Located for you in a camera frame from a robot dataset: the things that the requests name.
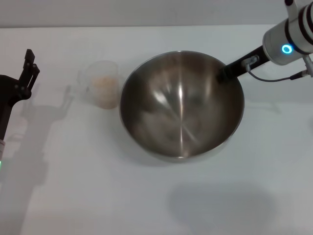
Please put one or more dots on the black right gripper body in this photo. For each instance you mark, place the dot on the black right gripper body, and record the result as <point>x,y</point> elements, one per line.
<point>244,64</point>

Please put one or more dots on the stainless steel mixing bowl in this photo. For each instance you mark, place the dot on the stainless steel mixing bowl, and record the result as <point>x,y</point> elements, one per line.
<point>181,110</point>

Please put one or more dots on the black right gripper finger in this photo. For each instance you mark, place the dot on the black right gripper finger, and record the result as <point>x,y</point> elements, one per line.
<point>226,76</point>

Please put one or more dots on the pale rice grains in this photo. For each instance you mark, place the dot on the pale rice grains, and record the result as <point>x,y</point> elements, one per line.
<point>104,90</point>

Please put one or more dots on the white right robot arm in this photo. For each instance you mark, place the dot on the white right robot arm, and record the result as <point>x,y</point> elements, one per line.
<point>291,31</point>

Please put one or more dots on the clear plastic measuring cup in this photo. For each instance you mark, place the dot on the clear plastic measuring cup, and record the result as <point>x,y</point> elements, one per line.
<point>104,69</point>

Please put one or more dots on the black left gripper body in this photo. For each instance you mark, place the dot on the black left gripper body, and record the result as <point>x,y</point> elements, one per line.
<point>6,102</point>

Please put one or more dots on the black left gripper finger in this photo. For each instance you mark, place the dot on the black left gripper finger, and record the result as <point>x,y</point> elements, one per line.
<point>28,76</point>

